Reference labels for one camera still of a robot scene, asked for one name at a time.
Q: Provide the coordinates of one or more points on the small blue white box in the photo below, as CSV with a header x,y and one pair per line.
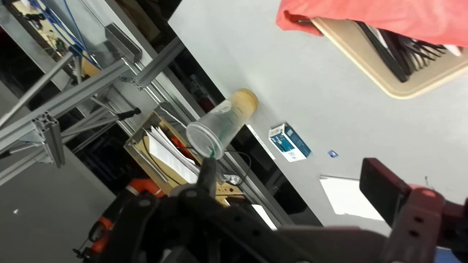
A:
x,y
289,143

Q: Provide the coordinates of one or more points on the clear plastic cup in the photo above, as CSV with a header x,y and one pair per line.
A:
x,y
214,132

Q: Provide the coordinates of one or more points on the beige cutlery tray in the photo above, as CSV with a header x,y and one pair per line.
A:
x,y
402,66

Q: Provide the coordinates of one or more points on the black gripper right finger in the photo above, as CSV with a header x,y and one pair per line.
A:
x,y
422,219

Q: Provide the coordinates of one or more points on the aluminium frame stand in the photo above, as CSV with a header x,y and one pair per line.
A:
x,y
42,126

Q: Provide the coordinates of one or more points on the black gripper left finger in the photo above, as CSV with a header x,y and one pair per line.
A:
x,y
144,226

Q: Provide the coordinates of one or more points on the cluttered back table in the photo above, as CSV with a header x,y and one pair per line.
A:
x,y
163,153

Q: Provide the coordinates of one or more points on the red T-shirt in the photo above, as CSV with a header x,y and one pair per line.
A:
x,y
431,20

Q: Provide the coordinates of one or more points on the white paper sheet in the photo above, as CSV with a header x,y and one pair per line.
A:
x,y
346,197

